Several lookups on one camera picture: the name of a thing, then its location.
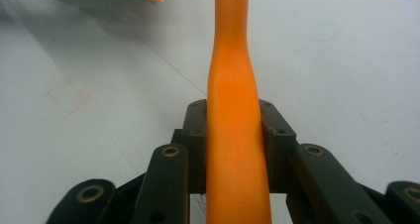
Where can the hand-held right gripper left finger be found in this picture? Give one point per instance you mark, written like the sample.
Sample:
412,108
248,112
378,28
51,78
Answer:
197,144

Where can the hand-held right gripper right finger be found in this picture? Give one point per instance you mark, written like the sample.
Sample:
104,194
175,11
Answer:
275,141

